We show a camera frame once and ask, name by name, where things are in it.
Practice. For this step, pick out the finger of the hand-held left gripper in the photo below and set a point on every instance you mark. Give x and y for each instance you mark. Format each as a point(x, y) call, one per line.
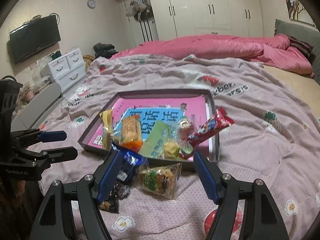
point(53, 136)
point(60, 155)

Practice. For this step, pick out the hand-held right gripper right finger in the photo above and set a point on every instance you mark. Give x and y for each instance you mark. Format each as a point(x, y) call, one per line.
point(206, 177)

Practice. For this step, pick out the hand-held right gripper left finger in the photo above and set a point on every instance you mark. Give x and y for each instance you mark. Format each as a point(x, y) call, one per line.
point(110, 177)

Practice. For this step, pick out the black cookie packet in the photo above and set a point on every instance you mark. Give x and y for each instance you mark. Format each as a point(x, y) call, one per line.
point(112, 201)

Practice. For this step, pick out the blue cookie packet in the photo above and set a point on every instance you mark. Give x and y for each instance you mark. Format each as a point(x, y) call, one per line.
point(131, 163)

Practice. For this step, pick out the clear yellow green snack packet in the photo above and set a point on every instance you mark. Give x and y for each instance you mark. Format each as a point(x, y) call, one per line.
point(172, 150)

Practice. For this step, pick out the clear packet with green label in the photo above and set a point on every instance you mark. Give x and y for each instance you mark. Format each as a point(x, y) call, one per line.
point(160, 180)

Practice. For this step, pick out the red snack stick packet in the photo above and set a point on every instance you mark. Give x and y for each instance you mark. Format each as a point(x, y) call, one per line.
point(210, 127)

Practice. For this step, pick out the orange cracker packet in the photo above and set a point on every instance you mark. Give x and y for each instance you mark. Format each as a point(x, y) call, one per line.
point(130, 131)

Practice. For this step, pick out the shallow purple cardboard box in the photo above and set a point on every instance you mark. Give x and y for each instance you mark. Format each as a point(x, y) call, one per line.
point(212, 120)

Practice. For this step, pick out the light green snack packet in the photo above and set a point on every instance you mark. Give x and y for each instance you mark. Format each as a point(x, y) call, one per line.
point(155, 140)

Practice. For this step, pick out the grey padded bench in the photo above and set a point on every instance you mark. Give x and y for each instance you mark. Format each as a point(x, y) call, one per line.
point(37, 105)

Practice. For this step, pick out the clear wrapped red candy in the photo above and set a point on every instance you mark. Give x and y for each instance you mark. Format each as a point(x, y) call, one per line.
point(186, 126)

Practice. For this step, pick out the strawberry printed blanket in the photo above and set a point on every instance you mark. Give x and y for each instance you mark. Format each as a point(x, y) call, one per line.
point(250, 130)

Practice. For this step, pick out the white drawer cabinet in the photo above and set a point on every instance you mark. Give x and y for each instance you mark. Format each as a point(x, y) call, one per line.
point(66, 67)

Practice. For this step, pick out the brown plush toy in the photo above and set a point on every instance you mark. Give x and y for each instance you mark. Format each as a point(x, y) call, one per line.
point(87, 60)

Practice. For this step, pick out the pink and blue book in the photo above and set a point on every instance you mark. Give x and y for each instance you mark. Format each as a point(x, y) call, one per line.
point(160, 107)

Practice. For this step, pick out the pile of dark clothes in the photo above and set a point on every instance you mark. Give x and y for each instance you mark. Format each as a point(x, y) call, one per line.
point(103, 50)

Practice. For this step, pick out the pink quilt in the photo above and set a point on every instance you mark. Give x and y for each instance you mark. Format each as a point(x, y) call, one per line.
point(225, 46)

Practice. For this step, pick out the hanging dark clothes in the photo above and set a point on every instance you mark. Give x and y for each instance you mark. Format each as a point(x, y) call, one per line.
point(145, 25)

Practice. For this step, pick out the hanging white bag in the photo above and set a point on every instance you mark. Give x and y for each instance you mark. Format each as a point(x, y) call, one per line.
point(137, 5)

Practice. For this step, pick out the striped pillow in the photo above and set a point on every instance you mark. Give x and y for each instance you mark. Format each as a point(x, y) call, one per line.
point(300, 46)

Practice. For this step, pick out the white wardrobe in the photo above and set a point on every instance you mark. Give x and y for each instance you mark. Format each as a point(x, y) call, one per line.
point(200, 7)

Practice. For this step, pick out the grey quilted headboard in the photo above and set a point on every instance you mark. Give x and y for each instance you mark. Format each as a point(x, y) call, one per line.
point(300, 33)

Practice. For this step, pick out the black wall television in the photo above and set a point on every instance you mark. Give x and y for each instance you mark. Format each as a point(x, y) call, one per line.
point(35, 38)

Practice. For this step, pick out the round wall clock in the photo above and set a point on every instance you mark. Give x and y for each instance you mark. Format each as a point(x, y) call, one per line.
point(91, 3)

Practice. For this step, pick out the tree wall painting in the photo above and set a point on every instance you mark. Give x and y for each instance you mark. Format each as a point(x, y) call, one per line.
point(295, 5)

